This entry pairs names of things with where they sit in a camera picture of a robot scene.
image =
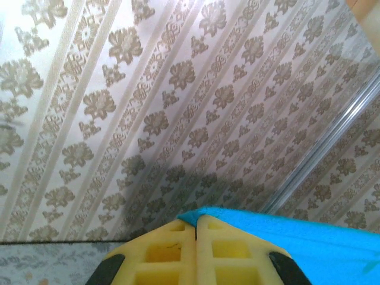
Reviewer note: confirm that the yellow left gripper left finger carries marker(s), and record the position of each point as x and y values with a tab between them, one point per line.
157	267

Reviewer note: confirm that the aluminium frame post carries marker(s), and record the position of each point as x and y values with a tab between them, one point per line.
326	142

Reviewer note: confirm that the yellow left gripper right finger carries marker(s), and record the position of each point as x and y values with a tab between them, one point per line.
237	261

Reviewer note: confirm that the teal t-shirt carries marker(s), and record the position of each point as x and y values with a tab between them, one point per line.
326	252

